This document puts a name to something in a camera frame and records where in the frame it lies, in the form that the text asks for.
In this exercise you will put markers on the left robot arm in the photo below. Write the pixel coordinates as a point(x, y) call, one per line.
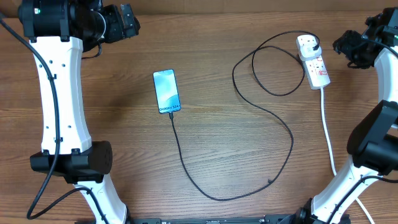
point(59, 33)

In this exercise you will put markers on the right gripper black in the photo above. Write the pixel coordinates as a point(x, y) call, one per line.
point(344, 47)

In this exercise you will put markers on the white charger plug adapter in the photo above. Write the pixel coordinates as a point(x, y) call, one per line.
point(307, 52)

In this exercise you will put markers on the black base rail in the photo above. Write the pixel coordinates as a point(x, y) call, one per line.
point(267, 219)

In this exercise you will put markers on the blue Galaxy smartphone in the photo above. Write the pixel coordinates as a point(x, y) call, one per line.
point(166, 91)

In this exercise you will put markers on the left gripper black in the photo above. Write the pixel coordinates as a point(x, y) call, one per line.
point(119, 31)

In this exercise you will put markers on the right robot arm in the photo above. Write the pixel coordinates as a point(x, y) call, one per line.
point(372, 150)

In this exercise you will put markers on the white power strip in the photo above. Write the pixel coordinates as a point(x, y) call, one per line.
point(315, 69)

